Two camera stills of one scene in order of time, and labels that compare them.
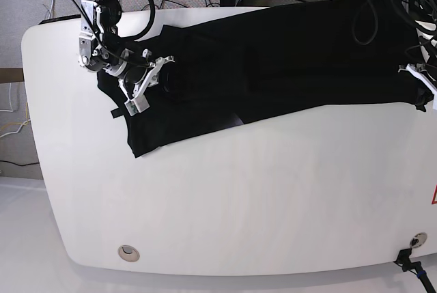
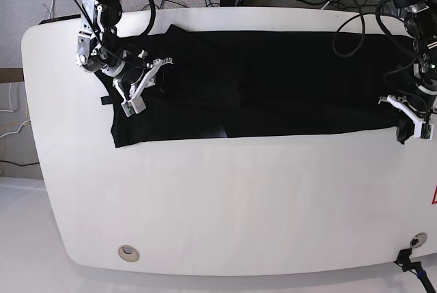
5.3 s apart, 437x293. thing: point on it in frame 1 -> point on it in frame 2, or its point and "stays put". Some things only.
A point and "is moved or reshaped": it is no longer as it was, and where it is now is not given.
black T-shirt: x=270 y=63 is moved or reshaped
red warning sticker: x=434 y=197 stays put
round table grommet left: x=128 y=253 stays put
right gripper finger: x=412 y=67 -> x=397 y=100
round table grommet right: x=418 y=240 stays put
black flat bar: x=59 y=18 stays put
